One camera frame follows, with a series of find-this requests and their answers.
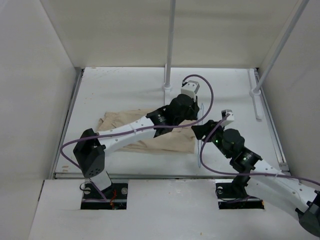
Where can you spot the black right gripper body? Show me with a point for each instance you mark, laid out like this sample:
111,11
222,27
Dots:
216,138

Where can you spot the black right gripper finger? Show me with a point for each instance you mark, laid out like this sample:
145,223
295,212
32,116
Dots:
204,128
201,134

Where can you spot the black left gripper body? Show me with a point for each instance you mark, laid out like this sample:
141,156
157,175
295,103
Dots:
181,119

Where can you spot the beige trousers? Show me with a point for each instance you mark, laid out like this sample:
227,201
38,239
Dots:
180,140

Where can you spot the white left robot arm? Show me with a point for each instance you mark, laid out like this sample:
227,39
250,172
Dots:
90,153

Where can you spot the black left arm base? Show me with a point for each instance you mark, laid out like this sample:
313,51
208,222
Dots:
114,198

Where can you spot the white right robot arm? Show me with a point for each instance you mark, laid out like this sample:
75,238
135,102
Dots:
259,179

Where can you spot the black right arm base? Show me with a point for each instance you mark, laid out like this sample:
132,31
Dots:
231,195

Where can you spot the white centre rack pole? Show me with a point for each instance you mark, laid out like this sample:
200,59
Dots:
167,75

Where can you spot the white rack pole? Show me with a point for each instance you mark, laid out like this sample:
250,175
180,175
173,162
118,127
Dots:
167,75
277,47

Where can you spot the white right rack pole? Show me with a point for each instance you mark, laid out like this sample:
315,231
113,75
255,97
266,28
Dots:
277,47

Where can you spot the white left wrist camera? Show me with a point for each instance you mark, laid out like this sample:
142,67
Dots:
190,88

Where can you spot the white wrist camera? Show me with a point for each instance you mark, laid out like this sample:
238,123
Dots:
190,88
227,117

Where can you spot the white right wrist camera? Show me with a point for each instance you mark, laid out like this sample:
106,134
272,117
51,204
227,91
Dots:
227,117

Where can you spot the aluminium right frame rail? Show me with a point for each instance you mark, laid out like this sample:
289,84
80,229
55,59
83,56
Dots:
280,156

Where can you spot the aluminium frame rail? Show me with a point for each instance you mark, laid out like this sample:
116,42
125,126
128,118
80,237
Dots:
141,176
280,156
74,93

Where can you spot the aluminium front frame rail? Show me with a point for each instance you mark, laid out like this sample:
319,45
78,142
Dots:
141,176

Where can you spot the aluminium left frame rail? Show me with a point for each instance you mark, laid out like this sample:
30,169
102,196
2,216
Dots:
74,93

